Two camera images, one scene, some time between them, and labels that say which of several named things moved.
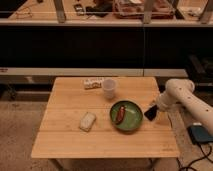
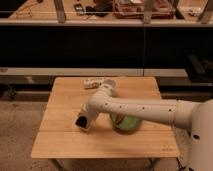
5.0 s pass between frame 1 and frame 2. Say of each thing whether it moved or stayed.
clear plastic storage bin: stayed
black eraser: moved
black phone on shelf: stayed
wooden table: stayed
